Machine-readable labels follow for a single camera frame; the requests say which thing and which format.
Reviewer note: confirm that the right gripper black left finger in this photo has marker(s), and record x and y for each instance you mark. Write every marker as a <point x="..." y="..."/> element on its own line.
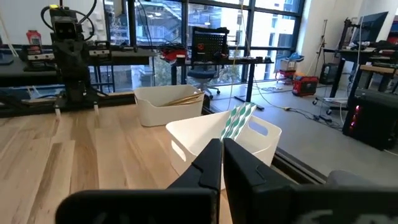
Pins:
<point x="140" y="208"/>

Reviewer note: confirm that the black computer monitor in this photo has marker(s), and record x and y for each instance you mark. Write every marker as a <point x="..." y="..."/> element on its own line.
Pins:
<point x="370" y="28"/>

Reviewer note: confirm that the blue item on box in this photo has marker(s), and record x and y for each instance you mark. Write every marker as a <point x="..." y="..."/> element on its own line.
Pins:
<point x="295" y="57"/>

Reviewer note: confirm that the black standing desk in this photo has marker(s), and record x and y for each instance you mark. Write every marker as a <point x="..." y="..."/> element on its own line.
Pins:
<point x="339" y="77"/>

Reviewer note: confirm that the dark blue office chair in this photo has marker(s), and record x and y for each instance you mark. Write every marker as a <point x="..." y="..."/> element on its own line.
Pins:
<point x="202" y="74"/>

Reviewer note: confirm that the white plastic bin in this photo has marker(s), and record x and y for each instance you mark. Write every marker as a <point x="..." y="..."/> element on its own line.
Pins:
<point x="199" y="133"/>

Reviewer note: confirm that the white box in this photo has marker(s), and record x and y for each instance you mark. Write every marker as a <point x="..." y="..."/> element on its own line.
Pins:
<point x="287" y="65"/>

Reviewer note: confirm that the wooden chopstick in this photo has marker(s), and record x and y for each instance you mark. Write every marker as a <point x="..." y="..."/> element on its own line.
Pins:
<point x="189" y="101"/>
<point x="194" y="99"/>

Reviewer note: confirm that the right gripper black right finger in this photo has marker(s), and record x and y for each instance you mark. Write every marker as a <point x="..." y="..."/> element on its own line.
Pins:
<point x="311" y="208"/>

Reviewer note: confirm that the wooden desk top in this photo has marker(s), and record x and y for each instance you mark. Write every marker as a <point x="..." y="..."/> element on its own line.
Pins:
<point x="376" y="69"/>

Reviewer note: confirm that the black window frame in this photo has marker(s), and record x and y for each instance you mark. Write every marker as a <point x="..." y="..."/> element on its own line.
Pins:
<point x="185" y="31"/>

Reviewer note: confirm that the white wheeled cart base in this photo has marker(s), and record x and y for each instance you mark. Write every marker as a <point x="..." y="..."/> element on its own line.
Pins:
<point x="334" y="100"/>

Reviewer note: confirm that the black power strip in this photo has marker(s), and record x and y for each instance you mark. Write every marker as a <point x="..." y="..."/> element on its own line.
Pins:
<point x="323" y="118"/>

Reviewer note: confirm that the black speaker case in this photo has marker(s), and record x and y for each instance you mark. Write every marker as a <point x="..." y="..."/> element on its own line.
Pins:
<point x="328" y="74"/>

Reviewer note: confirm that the red bottle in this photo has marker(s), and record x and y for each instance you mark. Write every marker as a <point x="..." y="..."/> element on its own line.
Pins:
<point x="34" y="39"/>

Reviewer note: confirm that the grey office desk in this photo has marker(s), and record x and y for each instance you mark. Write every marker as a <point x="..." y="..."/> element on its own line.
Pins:
<point x="133" y="59"/>

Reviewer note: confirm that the red item on desk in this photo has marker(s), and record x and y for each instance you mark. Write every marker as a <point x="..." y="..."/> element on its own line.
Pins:
<point x="174" y="55"/>

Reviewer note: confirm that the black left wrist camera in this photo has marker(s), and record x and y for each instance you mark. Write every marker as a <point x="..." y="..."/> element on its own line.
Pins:
<point x="66" y="29"/>

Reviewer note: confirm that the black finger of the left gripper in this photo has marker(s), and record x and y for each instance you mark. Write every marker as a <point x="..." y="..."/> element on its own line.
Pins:
<point x="81" y="62"/>
<point x="62" y="63"/>

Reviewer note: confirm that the black computer tower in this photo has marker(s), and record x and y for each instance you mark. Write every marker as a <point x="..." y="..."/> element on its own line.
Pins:
<point x="373" y="121"/>

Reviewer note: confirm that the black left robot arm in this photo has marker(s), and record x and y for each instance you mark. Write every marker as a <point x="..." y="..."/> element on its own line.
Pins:
<point x="74" y="90"/>

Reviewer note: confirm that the pale grey plastic bin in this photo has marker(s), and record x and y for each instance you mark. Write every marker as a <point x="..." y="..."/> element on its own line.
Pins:
<point x="168" y="115"/>

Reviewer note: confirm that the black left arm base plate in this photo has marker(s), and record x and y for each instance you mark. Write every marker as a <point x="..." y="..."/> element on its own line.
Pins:
<point x="62" y="101"/>

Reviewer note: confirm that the red crate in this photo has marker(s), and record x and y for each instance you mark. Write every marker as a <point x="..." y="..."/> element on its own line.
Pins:
<point x="284" y="76"/>

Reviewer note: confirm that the red black toolbox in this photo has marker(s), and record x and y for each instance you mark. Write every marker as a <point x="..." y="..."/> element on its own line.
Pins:
<point x="304" y="86"/>

